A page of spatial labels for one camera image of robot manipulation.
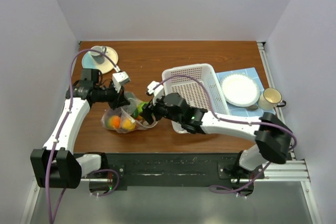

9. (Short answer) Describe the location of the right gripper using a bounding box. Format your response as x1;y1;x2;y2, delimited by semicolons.
140;92;183;124

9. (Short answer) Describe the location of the polka dot zip bag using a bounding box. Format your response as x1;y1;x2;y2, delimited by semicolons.
101;92;157;133

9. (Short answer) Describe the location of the green fake custard apple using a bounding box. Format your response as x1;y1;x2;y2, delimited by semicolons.
131;102;147;121

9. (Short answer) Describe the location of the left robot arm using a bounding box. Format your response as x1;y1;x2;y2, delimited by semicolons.
30;69;130;189

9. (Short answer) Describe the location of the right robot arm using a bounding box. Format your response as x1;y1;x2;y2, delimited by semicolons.
140;93;293;178

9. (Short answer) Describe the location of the orange fake fruit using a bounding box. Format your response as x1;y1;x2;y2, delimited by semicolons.
108;115;121;129

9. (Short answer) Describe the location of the yellow fake lemon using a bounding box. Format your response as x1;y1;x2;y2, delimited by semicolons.
103;118;110;128

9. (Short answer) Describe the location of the yellow fake fruit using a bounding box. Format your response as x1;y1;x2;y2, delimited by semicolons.
120;119;135;131

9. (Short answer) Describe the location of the cream and blue plate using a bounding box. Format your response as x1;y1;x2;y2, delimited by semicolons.
81;46;119;74

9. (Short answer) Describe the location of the grey ceramic cup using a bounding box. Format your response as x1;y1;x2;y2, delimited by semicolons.
89;46;107;58

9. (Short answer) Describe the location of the white plastic basket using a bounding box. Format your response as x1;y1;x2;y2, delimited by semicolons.
162;63;237;136

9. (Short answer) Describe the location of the white paper plate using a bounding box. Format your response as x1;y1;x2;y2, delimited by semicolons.
220;73;260;107

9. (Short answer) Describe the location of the blue checked cloth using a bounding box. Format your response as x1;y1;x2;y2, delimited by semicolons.
216;68;266;117

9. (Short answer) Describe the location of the cream enamel mug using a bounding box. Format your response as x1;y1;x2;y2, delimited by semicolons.
258;88;287;110

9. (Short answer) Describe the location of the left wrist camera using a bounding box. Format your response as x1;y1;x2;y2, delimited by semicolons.
112;71;130;92

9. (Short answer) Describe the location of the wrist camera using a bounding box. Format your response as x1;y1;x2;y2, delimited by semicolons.
146;81;164;96
112;71;130;92

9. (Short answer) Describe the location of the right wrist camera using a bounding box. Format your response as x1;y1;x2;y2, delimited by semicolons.
146;81;164;96

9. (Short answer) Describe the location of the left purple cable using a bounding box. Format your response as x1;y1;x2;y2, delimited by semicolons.
45;49;121;223

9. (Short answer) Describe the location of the purple cable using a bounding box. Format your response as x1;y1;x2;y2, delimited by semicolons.
154;74;297;195
45;49;121;223

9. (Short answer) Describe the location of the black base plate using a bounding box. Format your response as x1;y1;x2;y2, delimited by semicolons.
85;153;268;195

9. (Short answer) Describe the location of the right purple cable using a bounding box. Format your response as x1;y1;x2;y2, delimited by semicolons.
154;74;297;195

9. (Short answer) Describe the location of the aluminium frame rail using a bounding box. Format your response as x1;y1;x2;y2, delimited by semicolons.
257;42;322;223

